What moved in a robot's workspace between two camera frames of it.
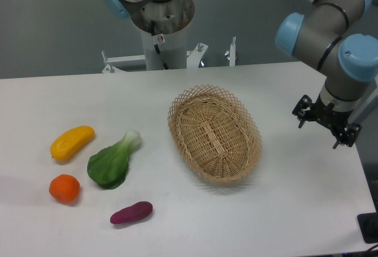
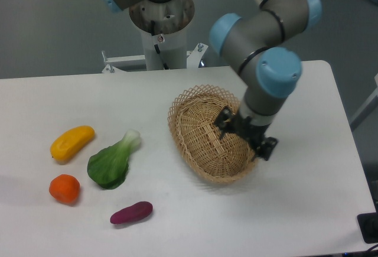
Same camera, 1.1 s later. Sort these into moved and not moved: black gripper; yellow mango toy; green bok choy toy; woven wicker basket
Moved: black gripper
Not moved: green bok choy toy; woven wicker basket; yellow mango toy
